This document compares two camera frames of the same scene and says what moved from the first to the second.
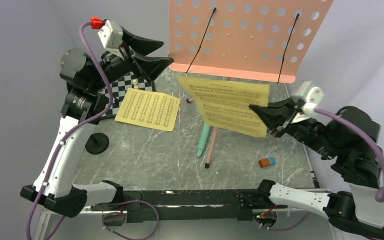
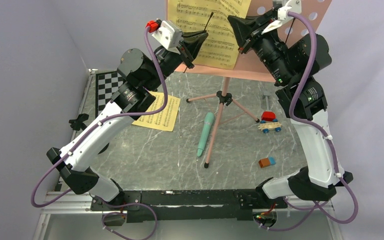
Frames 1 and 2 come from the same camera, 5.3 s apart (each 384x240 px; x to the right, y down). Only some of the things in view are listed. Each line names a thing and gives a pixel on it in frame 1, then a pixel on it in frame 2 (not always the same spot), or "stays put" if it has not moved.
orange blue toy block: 267,162 stays put
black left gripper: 151,66 to 190,46
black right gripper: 277,113 to 243,27
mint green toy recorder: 203,139 stays put
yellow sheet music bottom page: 153,109 stays put
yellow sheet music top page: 226,106 to 221,49
